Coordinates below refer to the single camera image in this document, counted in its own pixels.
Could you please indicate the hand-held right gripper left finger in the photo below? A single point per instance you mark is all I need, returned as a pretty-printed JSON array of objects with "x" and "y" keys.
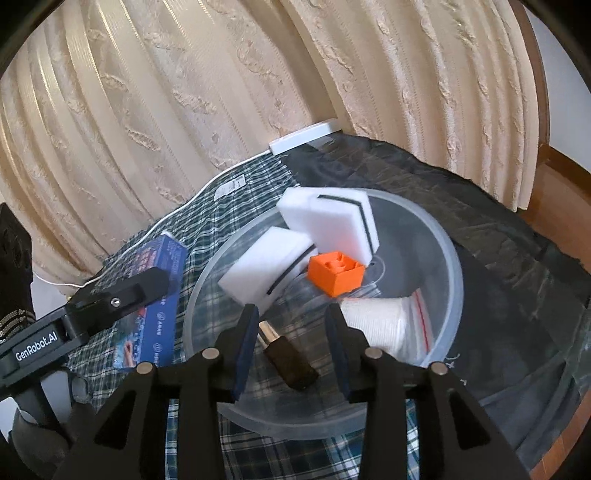
[{"x": 244, "y": 350}]

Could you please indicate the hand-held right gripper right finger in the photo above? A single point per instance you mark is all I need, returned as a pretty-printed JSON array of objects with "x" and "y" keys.
[{"x": 339, "y": 355}]

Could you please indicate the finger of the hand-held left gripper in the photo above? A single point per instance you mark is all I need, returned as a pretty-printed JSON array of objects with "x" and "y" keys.
[{"x": 124, "y": 297}]

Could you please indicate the blue playing card box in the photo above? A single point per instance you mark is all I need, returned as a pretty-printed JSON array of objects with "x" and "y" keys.
[{"x": 157, "y": 332}]

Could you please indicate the zip bag with white contents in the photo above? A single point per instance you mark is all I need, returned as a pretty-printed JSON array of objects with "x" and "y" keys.
[{"x": 383, "y": 323}]

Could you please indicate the orange toy block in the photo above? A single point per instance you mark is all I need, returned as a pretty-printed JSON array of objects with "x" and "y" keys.
[{"x": 334, "y": 277}]

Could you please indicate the white sponge with black stripe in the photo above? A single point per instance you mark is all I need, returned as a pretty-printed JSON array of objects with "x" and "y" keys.
[
  {"x": 332, "y": 221},
  {"x": 263, "y": 263}
]

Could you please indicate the clear plastic bowl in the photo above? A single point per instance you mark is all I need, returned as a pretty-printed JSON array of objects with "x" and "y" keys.
[{"x": 415, "y": 258}]

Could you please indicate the person's left hand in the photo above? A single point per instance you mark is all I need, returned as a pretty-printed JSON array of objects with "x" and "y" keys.
[{"x": 32, "y": 436}]

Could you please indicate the plaid cloth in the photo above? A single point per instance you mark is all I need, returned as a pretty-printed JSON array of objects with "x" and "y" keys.
[{"x": 217, "y": 221}]

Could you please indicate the white cloth label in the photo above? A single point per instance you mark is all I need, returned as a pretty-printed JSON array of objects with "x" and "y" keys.
[{"x": 231, "y": 188}]

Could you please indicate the beige patterned curtain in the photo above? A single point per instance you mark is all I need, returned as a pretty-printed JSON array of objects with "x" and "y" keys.
[{"x": 184, "y": 92}]

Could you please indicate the white power strip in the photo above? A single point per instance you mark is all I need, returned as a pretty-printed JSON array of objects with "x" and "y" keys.
[{"x": 304, "y": 137}]

